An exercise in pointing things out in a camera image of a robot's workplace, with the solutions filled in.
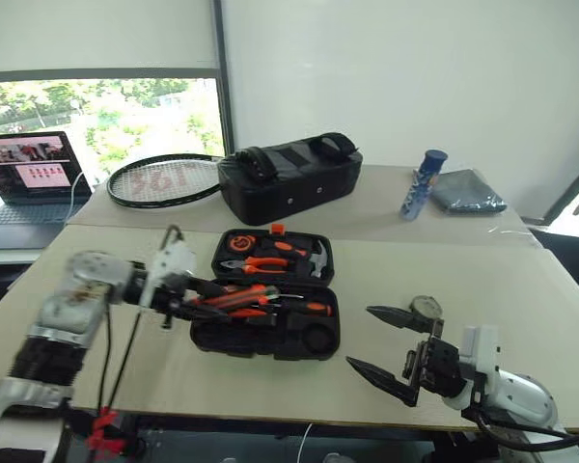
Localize silver claw hammer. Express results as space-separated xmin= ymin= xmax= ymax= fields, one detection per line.
xmin=310 ymin=239 xmax=333 ymax=280

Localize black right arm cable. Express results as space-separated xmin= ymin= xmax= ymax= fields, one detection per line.
xmin=471 ymin=408 xmax=579 ymax=453

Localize red tape wrap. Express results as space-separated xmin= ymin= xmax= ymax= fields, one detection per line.
xmin=87 ymin=406 xmax=127 ymax=452

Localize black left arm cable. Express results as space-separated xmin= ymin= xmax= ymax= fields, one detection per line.
xmin=95 ymin=224 xmax=185 ymax=422

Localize orange black tape measure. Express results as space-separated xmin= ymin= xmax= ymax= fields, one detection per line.
xmin=226 ymin=232 xmax=257 ymax=254

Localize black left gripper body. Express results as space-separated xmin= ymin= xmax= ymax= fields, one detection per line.
xmin=152 ymin=272 xmax=200 ymax=330

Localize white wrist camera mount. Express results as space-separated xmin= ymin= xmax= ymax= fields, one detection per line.
xmin=144 ymin=238 xmax=198 ymax=311
xmin=441 ymin=324 xmax=502 ymax=412

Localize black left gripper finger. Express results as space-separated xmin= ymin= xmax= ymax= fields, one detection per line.
xmin=185 ymin=303 xmax=234 ymax=324
xmin=190 ymin=276 xmax=231 ymax=300

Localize grey folded cloth package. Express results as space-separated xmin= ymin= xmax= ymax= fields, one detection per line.
xmin=428 ymin=168 xmax=510 ymax=216

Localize orange handled pliers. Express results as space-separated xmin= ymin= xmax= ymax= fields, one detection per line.
xmin=220 ymin=256 xmax=290 ymax=278

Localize thin precision screwdriver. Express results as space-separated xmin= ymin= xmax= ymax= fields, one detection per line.
xmin=262 ymin=285 xmax=306 ymax=302

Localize orange utility knife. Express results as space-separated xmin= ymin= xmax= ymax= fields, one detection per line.
xmin=200 ymin=284 xmax=268 ymax=311

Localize blue cylindrical tube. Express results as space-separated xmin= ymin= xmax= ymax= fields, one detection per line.
xmin=399 ymin=149 xmax=450 ymax=223

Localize black tape roll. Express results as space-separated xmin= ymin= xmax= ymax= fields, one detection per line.
xmin=408 ymin=295 xmax=443 ymax=322

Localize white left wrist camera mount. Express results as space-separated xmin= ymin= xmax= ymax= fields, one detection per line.
xmin=144 ymin=238 xmax=198 ymax=311

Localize open laptop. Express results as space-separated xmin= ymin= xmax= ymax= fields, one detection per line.
xmin=0 ymin=130 xmax=95 ymax=252

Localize dark slanted window frame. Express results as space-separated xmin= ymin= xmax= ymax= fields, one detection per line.
xmin=542 ymin=151 xmax=579 ymax=226

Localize black tool case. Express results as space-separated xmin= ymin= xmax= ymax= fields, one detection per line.
xmin=188 ymin=223 xmax=343 ymax=364

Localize dark window frame post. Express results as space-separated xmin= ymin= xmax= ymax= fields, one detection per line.
xmin=210 ymin=0 xmax=237 ymax=158

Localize orange black handled tool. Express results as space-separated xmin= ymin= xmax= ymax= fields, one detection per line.
xmin=260 ymin=239 xmax=312 ymax=259

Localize white hanging cable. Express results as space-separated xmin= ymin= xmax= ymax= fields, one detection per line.
xmin=296 ymin=422 xmax=317 ymax=463

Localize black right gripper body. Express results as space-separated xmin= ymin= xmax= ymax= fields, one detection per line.
xmin=401 ymin=319 xmax=468 ymax=399

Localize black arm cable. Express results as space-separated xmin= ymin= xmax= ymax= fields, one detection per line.
xmin=95 ymin=224 xmax=185 ymax=422
xmin=471 ymin=408 xmax=579 ymax=453

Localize black carry bag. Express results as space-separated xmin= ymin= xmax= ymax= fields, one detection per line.
xmin=216 ymin=131 xmax=365 ymax=228

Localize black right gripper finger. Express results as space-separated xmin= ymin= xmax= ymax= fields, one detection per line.
xmin=365 ymin=305 xmax=445 ymax=336
xmin=345 ymin=356 xmax=422 ymax=409

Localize white laptop cable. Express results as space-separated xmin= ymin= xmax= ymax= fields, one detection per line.
xmin=69 ymin=169 xmax=96 ymax=214

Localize black tennis racket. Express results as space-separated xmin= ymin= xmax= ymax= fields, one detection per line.
xmin=105 ymin=152 xmax=226 ymax=210

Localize orange black handled screwdriver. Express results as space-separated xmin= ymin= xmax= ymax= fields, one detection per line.
xmin=275 ymin=299 xmax=334 ymax=317

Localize white roller blind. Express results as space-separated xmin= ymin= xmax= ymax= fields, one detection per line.
xmin=0 ymin=0 xmax=221 ymax=84

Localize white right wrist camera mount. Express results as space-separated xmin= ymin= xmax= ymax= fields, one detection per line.
xmin=441 ymin=324 xmax=502 ymax=412

